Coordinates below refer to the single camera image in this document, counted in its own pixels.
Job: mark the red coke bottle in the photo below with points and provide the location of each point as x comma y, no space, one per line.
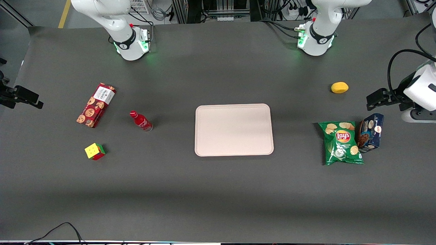
142,122

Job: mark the white perforated box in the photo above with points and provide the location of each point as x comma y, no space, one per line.
139,6

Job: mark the white power strip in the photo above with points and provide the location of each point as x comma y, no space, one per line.
296,12

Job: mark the beige plastic tray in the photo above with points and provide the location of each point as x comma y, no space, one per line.
234,130

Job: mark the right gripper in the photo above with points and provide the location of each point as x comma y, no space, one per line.
6,95

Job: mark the colourful puzzle cube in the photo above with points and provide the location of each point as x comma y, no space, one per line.
94,151

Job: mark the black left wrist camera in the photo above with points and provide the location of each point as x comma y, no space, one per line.
407,83

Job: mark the red cookie box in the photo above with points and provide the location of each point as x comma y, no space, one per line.
95,105

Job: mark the yellow floor tape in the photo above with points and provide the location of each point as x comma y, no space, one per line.
64,13

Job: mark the yellow lemon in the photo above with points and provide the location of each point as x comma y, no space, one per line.
339,87

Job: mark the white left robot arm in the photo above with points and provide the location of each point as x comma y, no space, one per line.
320,34

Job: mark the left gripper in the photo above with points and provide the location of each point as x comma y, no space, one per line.
398,96

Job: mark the blue cookie box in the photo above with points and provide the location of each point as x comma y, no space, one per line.
370,133

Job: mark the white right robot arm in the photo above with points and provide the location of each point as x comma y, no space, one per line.
126,37

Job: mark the aluminium equipment rack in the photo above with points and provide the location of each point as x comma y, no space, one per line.
224,10

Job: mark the green Lay's chips bag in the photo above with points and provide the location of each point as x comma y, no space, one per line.
342,144

